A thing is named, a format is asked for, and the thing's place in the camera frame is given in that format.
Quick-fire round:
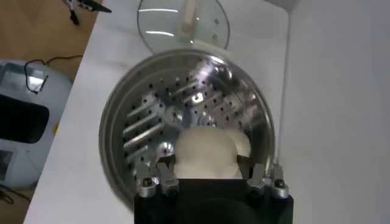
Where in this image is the thin black torso cable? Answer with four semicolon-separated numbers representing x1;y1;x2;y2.
24;54;83;95

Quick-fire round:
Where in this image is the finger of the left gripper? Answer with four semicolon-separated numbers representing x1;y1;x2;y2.
63;0;113;13

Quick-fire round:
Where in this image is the stainless steel steamer basket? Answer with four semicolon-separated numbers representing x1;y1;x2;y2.
97;48;277;211

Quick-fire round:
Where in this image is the glass lid with cream handle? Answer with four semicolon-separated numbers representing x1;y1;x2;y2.
136;0;231;55

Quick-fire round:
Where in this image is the grey robot torso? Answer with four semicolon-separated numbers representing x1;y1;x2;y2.
0;59;74;189

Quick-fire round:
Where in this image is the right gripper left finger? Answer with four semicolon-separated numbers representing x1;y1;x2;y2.
135;155;180;199

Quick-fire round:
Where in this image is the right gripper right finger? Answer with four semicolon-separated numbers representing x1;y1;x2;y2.
237;155;289;199

